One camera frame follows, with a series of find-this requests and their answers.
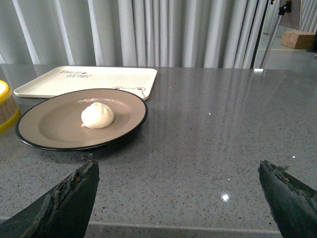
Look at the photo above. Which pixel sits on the grey pleated curtain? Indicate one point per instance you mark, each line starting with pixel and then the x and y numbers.
pixel 187 33

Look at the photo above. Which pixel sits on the cream bear tray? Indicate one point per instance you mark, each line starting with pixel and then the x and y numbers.
pixel 65 79

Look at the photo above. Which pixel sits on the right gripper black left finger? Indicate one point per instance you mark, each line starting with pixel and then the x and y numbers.
pixel 62 212

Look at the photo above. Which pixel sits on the metal tripod stand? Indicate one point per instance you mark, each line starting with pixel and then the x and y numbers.
pixel 286 8

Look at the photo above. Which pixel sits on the cardboard box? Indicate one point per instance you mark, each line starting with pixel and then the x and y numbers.
pixel 298 40

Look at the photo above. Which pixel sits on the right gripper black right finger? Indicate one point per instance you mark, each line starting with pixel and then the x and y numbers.
pixel 293 204

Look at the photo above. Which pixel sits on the tan plate black rim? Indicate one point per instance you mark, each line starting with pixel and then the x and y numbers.
pixel 55 124

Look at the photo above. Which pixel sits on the yellow wooden steamer basket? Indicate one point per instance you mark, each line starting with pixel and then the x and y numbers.
pixel 9 109

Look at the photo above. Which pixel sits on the white steamed bun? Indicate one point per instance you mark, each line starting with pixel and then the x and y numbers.
pixel 97 116

